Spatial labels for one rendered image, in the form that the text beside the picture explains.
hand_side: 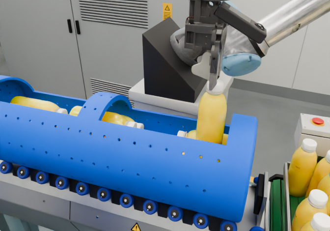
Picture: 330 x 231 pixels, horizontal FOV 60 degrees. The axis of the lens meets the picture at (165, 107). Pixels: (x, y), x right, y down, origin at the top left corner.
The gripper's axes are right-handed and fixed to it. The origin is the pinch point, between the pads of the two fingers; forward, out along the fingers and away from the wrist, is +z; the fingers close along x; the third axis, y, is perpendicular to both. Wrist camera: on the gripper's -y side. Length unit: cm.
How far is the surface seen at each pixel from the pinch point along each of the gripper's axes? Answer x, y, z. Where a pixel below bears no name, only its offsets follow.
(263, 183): -1.2, -16.0, 29.1
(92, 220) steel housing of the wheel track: 13, 33, 48
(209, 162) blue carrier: 10.5, -1.9, 15.8
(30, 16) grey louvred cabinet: -162, 200, 36
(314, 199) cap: 6.2, -26.6, 23.8
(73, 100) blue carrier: -14, 52, 22
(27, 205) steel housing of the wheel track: 13, 58, 50
